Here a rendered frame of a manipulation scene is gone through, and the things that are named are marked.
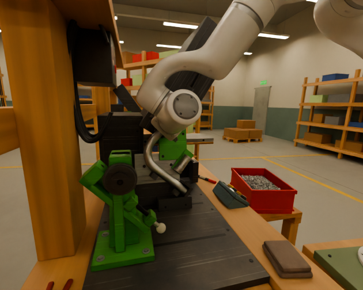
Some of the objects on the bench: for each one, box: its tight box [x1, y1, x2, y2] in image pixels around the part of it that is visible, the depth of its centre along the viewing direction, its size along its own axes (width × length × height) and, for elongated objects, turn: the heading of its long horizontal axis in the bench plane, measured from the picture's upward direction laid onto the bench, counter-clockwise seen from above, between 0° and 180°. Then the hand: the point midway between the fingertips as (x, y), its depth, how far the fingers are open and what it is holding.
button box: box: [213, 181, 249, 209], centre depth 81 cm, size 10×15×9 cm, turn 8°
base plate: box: [82, 177, 270, 290], centre depth 92 cm, size 42×110×2 cm, turn 8°
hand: (161, 130), depth 73 cm, fingers closed on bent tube, 3 cm apart
